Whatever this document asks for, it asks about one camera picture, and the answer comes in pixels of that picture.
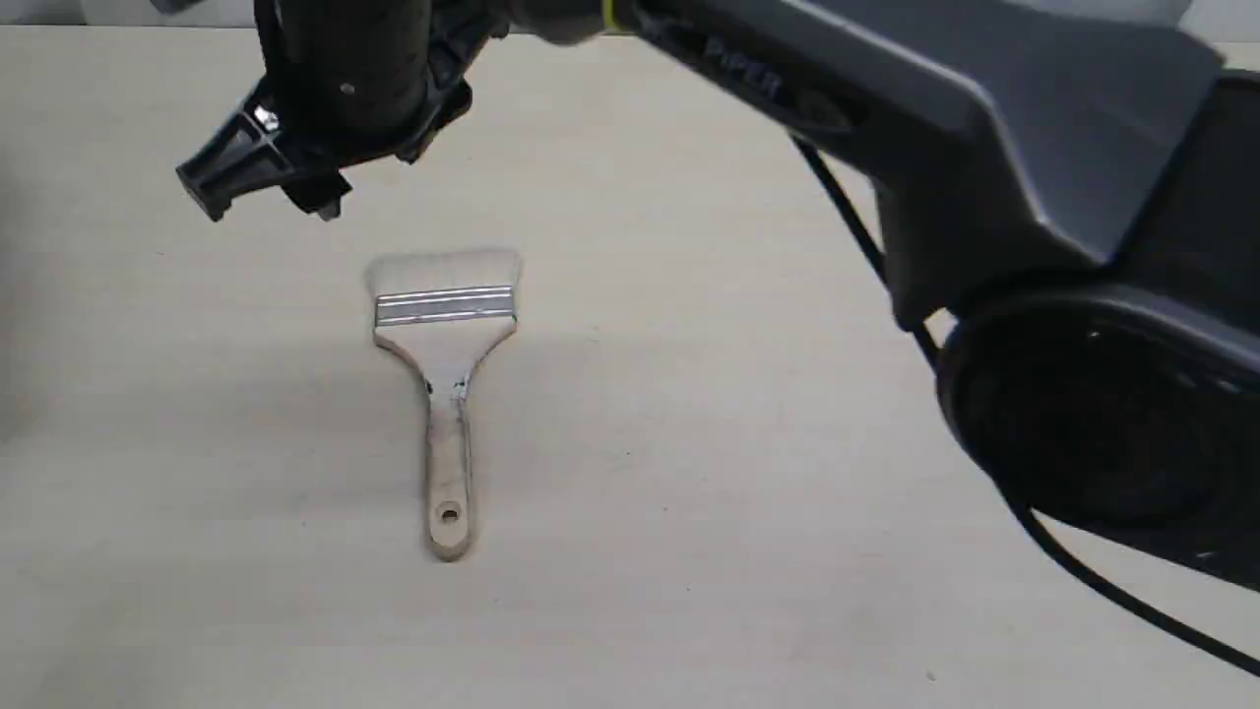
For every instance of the wide wooden paint brush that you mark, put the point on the wide wooden paint brush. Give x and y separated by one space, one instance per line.
441 315

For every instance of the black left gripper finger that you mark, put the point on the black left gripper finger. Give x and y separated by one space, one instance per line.
244 156

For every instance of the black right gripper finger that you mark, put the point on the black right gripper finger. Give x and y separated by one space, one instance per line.
318 194

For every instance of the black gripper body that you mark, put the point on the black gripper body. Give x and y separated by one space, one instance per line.
347 82

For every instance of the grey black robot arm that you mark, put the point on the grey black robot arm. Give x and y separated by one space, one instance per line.
1081 194

